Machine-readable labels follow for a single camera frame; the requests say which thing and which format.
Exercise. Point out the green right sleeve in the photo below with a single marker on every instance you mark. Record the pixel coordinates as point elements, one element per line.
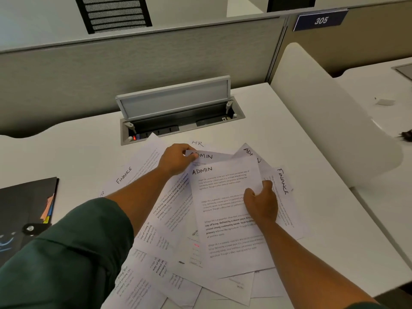
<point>367,306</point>

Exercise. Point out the green left sleeve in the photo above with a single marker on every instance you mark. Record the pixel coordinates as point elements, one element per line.
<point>64,254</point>

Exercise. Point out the single white paper sheet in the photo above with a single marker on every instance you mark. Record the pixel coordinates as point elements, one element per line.
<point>219,156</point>

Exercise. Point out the blue desk number sign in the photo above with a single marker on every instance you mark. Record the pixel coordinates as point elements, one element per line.
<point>320,20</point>

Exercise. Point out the person's right forearm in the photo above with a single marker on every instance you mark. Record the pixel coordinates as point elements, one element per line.
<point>305,270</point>

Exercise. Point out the black expanding folder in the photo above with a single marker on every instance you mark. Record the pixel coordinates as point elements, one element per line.
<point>19,202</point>

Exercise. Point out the person's right hand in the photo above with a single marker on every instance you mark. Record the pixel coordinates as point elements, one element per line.
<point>262,204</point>

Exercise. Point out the pile of white papers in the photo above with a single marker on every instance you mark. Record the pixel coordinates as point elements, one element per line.
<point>145,164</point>

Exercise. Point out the thin white paper bundle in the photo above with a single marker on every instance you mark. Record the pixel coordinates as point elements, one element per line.
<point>225,202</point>

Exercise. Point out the black mesh office chair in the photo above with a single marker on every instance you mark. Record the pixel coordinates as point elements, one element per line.
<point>80,12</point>

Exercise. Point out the beige partition panel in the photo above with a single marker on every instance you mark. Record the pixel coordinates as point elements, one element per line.
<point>370,45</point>

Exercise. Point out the green sleeve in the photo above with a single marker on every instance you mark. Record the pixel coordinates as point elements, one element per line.
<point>64,254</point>
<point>367,306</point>

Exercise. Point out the white side desk divider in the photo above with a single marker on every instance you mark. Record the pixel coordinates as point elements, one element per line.
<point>322,109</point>

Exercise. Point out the person's left forearm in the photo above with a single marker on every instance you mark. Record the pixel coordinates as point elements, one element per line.
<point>141,196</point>

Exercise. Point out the person's left hand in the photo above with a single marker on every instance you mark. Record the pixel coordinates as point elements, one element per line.
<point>175,159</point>

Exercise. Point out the grey fabric partition panel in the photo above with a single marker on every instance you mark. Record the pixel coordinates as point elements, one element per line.
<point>96,77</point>

